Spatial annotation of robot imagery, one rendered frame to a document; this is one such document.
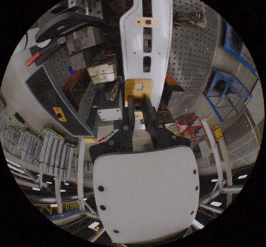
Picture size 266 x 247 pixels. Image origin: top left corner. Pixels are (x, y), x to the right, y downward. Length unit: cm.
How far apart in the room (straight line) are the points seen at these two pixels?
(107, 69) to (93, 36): 11
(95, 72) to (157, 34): 25
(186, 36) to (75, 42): 71
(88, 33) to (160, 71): 30
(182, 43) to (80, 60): 67
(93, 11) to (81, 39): 16
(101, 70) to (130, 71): 13
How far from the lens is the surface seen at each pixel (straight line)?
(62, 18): 18
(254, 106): 804
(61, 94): 27
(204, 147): 1048
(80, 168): 368
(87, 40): 27
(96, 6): 40
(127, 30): 33
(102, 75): 28
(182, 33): 75
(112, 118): 38
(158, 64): 37
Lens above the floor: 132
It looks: 37 degrees down
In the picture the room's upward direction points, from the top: 175 degrees clockwise
